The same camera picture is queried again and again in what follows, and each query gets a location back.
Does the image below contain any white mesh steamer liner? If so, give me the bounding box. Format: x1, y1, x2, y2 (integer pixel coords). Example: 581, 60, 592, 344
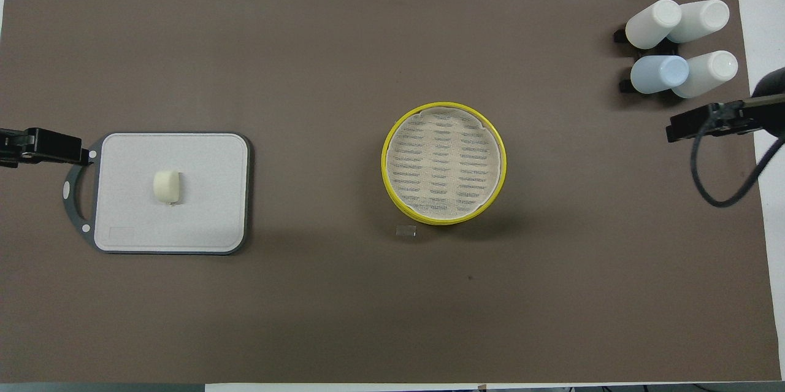
385, 107, 502, 221

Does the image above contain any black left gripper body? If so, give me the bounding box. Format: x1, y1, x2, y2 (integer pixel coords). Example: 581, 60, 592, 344
0, 128, 29, 169

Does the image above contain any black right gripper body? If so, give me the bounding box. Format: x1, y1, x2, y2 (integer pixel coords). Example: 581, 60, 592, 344
711, 96, 762, 136

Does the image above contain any brown table mat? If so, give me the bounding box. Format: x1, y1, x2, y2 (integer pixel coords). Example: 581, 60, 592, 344
0, 0, 782, 384

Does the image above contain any black cup rack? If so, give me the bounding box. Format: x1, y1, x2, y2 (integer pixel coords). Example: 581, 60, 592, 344
613, 26, 683, 56
618, 78, 675, 98

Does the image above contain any white steamed bun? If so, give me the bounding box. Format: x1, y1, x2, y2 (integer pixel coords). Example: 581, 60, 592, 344
152, 170, 184, 206

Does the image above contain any white plastic cup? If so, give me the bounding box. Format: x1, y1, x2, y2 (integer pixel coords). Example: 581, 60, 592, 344
671, 50, 739, 99
667, 0, 730, 44
625, 0, 682, 50

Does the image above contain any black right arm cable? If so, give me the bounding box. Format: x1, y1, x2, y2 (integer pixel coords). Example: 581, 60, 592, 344
691, 93, 785, 207

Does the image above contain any white cutting board grey rim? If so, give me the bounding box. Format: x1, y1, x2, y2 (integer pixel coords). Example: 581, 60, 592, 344
62, 131, 251, 256

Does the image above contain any yellow bamboo steamer tier with liner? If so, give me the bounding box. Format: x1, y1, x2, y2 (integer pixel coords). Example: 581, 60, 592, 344
381, 102, 507, 225

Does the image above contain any light blue plastic cup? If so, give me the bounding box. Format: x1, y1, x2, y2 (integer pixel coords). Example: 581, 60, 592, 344
630, 55, 690, 94

